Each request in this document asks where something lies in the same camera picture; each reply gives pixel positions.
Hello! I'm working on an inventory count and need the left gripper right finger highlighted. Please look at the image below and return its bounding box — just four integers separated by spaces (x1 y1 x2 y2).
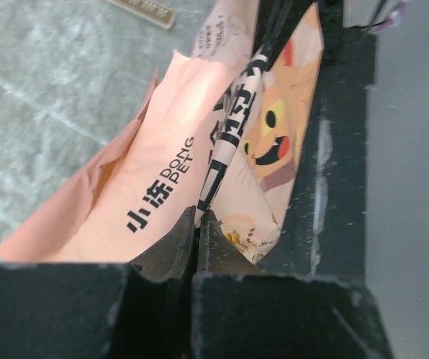
190 211 392 358

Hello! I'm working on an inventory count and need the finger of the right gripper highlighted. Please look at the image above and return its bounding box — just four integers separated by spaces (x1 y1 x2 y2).
252 0 314 70

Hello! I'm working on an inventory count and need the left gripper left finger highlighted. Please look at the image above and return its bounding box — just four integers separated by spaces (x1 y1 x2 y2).
0 207 195 358

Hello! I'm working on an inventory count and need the peach cat litter bag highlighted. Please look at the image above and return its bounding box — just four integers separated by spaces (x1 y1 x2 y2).
0 1 323 263

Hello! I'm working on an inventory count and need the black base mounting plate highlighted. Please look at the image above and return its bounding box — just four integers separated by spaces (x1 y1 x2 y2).
258 33 378 280

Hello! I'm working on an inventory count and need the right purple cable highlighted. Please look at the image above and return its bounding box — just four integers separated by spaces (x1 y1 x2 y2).
367 0 412 33

